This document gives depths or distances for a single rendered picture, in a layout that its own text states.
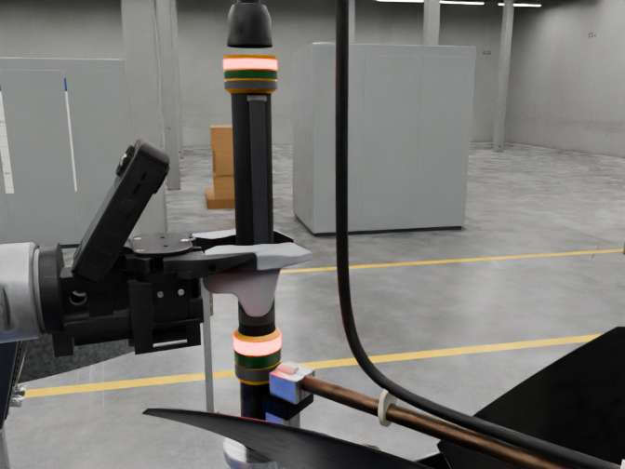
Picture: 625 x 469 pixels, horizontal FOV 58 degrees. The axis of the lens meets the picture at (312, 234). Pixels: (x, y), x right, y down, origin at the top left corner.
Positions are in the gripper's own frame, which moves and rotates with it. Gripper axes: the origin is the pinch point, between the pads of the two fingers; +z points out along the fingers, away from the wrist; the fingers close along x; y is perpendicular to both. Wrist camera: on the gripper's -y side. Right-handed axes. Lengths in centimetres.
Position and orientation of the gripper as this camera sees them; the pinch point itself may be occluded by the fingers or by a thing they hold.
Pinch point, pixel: (287, 241)
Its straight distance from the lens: 50.0
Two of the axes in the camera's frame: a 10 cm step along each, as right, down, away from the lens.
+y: 0.0, 9.7, 2.3
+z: 9.4, -0.8, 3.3
